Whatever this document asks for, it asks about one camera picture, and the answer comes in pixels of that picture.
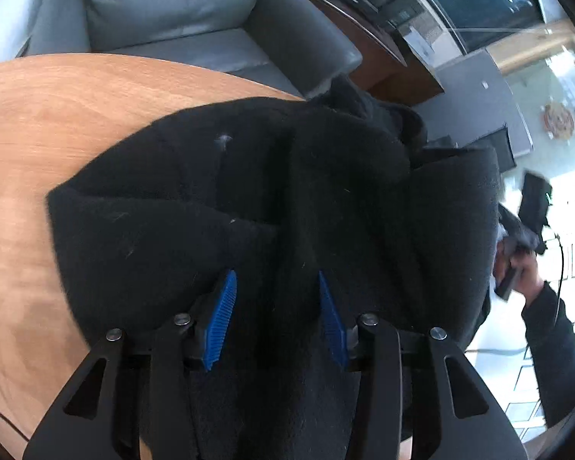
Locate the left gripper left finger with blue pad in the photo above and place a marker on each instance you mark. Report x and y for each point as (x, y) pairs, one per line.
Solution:
(125, 382)

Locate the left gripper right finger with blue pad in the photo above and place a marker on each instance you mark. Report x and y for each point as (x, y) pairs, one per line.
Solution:
(413, 386)

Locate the black fleece jacket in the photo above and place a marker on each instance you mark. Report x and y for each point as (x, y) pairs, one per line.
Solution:
(342, 188)

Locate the right forearm black sleeve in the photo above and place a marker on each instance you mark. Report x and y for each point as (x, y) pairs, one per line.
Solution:
(551, 338)

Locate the person's right hand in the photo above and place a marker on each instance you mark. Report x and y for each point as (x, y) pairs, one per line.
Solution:
(528, 282)

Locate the grey metal cabinet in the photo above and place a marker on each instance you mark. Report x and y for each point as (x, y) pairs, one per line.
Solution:
(477, 106)

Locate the dark wood cabinet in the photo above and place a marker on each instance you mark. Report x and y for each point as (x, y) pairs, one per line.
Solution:
(390, 71)

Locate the grey leather armchair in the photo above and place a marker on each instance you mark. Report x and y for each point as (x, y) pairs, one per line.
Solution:
(286, 44)

